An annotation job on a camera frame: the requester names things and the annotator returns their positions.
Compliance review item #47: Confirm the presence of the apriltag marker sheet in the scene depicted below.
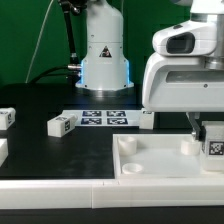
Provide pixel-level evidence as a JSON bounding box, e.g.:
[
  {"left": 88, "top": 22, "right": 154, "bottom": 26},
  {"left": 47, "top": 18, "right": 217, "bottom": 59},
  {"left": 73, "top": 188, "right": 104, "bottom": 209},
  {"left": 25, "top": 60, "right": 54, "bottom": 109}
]
[{"left": 62, "top": 110, "right": 140, "bottom": 127}]

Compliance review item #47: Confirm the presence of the white cable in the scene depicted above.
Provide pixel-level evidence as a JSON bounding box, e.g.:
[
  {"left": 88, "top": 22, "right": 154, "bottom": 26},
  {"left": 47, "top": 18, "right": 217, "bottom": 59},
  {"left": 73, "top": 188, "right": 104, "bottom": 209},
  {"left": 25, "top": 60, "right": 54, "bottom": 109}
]
[{"left": 25, "top": 0, "right": 55, "bottom": 84}]

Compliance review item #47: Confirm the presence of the white block left edge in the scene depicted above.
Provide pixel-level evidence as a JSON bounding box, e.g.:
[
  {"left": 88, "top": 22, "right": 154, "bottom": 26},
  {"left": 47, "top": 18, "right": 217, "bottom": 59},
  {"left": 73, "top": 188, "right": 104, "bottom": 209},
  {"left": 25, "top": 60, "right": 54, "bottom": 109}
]
[{"left": 0, "top": 139, "right": 8, "bottom": 167}]

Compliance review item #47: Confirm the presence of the white front fence rail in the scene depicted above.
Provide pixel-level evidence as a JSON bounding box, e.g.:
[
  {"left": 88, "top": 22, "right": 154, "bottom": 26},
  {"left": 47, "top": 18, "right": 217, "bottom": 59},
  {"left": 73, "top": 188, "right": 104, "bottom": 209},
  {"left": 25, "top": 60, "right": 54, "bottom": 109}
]
[{"left": 0, "top": 178, "right": 224, "bottom": 209}]

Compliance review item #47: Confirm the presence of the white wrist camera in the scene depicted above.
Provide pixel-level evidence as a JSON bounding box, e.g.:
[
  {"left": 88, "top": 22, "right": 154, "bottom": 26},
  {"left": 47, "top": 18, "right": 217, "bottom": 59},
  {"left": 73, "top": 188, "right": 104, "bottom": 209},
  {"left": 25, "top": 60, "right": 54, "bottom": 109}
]
[{"left": 152, "top": 20, "right": 217, "bottom": 56}]

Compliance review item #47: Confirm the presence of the white square tabletop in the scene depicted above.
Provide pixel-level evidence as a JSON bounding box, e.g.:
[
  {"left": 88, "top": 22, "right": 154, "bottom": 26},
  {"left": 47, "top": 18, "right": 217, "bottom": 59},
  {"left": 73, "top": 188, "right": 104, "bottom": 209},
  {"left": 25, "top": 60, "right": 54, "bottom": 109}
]
[{"left": 113, "top": 134, "right": 224, "bottom": 179}]

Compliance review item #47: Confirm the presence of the black cable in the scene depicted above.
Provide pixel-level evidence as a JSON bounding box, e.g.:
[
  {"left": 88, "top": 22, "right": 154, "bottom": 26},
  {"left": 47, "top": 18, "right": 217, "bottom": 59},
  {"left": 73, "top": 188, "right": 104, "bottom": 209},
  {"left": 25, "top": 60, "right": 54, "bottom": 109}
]
[{"left": 29, "top": 0, "right": 83, "bottom": 84}]

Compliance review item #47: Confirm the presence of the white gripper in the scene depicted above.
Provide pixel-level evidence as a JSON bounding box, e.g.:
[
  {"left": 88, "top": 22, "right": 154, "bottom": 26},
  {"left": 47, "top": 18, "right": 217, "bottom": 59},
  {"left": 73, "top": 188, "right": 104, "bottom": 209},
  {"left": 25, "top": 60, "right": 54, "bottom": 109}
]
[{"left": 142, "top": 53, "right": 224, "bottom": 141}]

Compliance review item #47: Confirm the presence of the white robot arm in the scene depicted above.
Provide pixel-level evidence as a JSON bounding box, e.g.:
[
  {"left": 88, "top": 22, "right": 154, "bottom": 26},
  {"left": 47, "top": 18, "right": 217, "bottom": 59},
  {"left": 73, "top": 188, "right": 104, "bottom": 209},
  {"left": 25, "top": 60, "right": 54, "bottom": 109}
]
[{"left": 69, "top": 0, "right": 224, "bottom": 133}]

